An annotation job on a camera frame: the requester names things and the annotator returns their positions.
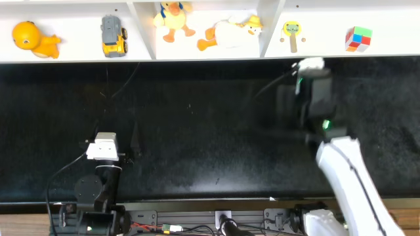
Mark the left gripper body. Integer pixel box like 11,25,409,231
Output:
93,151,135,167

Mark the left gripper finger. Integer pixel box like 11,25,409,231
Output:
129,121,142,159

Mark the many-coloured puzzle cube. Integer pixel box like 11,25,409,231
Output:
345,26,373,53

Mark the grey and yellow toy truck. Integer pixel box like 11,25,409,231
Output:
100,14,129,58

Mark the white shelf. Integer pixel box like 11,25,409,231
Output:
0,0,420,64

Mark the orange dinosaur toy figure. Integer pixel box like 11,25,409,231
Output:
12,20,62,60

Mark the white plush duck yellow hat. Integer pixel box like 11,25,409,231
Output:
196,14,264,52

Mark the yellow and green rattle drum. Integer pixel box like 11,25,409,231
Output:
279,20,307,54

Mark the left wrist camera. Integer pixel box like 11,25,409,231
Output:
85,132,120,162

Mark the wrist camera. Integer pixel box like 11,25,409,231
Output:
291,56,326,77
85,132,120,162

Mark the black cable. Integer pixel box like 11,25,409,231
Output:
253,66,299,100
45,151,88,235

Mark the mounting rail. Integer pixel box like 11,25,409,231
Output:
49,202,306,236

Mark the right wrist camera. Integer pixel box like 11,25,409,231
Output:
291,56,326,77

